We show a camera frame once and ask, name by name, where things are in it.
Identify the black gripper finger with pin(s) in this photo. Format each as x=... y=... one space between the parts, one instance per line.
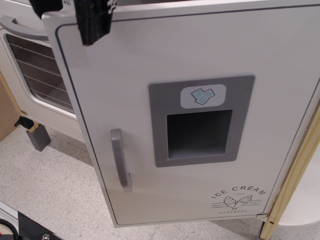
x=94 y=19
x=43 y=6

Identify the white toy fridge door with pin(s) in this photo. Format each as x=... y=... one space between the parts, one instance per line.
x=155 y=62

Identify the white toy kitchen cabinet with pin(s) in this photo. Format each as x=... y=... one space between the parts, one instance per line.
x=25 y=7

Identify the white oven door with window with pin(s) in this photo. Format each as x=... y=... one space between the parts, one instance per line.
x=32 y=74

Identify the grey kitchen leg block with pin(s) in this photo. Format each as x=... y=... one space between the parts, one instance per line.
x=39 y=138

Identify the grey ice dispenser panel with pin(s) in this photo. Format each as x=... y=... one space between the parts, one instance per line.
x=199 y=121

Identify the white round object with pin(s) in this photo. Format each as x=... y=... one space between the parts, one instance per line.
x=304 y=206

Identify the grey oven door handle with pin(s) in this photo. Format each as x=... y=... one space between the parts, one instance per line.
x=10 y=24

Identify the left wooden frame post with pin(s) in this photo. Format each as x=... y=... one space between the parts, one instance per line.
x=15 y=104

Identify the black clamp bracket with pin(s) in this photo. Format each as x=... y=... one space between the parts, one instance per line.
x=25 y=122

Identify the grey fridge door handle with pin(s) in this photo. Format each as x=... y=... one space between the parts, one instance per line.
x=118 y=149

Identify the aluminium rail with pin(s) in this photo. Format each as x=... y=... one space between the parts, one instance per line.
x=9 y=214

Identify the black base plate with screw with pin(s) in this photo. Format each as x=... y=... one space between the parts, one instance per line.
x=28 y=229

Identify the light wooden frame post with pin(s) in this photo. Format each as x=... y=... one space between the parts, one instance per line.
x=302 y=158

